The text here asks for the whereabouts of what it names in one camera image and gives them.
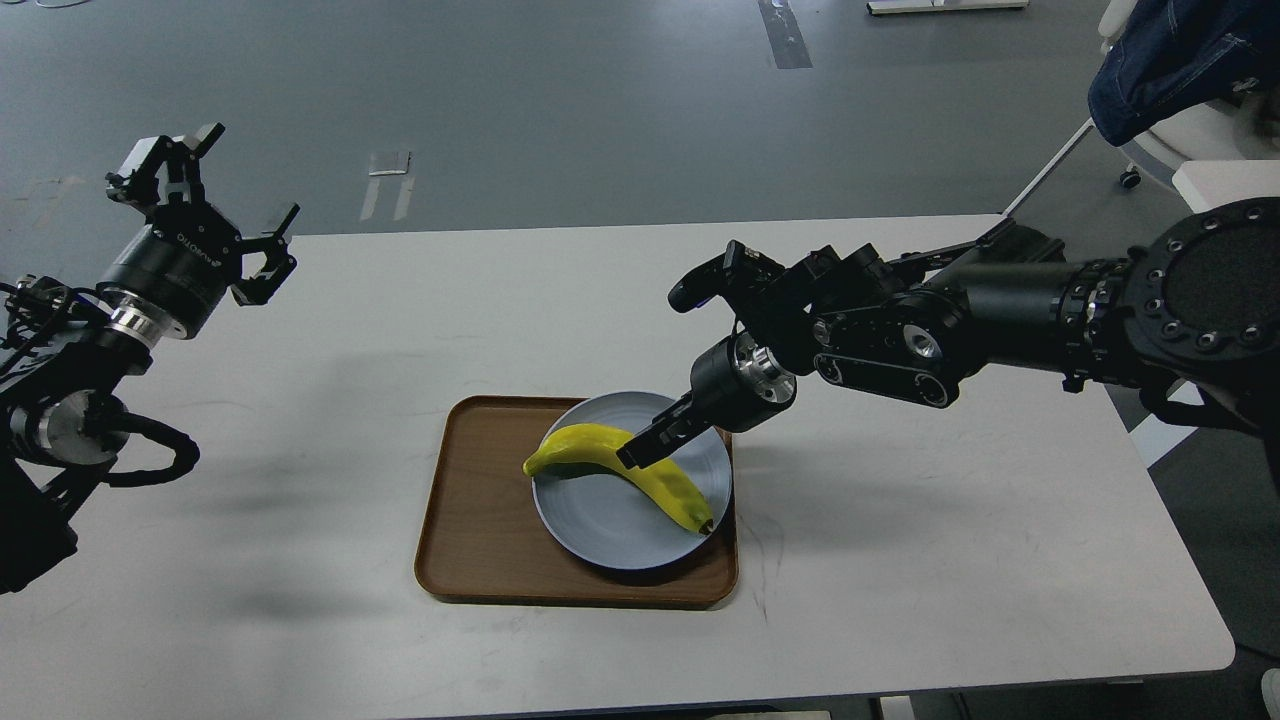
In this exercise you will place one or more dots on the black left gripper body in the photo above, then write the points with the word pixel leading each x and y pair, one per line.
pixel 183 262

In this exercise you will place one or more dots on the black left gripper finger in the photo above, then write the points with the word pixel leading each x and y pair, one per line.
pixel 273 244
pixel 162 173

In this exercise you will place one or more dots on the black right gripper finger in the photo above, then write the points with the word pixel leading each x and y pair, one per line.
pixel 674 428
pixel 631 459

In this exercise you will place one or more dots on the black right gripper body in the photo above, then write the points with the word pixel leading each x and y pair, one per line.
pixel 737 384

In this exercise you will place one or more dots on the yellow banana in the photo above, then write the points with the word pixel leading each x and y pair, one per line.
pixel 666 484

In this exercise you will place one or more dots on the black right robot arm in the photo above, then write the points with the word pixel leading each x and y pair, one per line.
pixel 1189 320

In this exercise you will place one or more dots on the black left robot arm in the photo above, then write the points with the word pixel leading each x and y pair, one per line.
pixel 66 348

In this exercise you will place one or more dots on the brown wooden tray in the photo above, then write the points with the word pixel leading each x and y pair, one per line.
pixel 493 535

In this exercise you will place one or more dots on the white side table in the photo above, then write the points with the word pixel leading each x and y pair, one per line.
pixel 1206 185

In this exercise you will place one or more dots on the blue denim jacket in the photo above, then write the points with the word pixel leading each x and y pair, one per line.
pixel 1174 55

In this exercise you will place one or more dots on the white office chair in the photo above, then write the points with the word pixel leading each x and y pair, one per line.
pixel 1240 127

